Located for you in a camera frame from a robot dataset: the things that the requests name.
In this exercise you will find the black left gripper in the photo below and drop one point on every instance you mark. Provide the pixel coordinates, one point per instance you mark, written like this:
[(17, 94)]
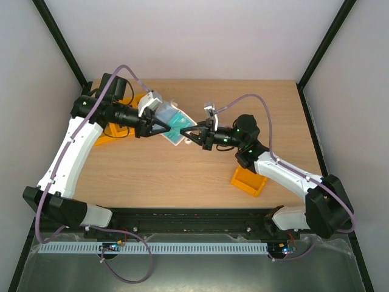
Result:
[(147, 122)]

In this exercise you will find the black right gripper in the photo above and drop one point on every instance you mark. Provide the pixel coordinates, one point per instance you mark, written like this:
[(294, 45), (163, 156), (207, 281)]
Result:
[(207, 135)]

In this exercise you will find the beige leather card holder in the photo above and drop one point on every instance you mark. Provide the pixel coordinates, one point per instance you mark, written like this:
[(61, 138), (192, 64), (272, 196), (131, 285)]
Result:
[(164, 112)]

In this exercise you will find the teal green card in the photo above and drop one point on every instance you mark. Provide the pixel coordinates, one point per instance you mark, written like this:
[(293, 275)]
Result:
[(180, 120)]

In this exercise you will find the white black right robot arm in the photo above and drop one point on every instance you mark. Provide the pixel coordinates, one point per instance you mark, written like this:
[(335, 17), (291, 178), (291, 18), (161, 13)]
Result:
[(326, 209)]

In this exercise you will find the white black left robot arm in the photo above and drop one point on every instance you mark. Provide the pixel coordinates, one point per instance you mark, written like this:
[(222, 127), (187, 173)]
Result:
[(53, 196)]

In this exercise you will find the yellow three-compartment bin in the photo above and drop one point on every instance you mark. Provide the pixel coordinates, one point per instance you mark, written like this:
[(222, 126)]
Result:
[(114, 132)]

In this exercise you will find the small yellow bin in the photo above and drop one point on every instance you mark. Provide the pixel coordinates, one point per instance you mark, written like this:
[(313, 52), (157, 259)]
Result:
[(247, 181)]

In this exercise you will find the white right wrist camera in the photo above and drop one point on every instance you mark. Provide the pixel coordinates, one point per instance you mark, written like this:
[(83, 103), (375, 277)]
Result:
[(211, 114)]

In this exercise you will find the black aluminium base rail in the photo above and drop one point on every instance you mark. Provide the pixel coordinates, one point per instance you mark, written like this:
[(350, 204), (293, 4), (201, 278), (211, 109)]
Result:
[(253, 224)]

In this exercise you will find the black left frame post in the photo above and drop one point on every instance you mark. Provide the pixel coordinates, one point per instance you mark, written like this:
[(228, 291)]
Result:
[(61, 42)]

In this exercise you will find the black frame post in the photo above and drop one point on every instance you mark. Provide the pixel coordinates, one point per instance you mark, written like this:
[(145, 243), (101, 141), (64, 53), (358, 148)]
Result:
[(61, 42), (325, 43)]

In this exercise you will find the white slotted cable duct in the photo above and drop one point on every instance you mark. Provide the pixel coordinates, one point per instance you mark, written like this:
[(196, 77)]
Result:
[(155, 248)]

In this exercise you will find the black right frame post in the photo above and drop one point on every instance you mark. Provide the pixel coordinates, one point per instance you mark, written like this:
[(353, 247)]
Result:
[(325, 43)]

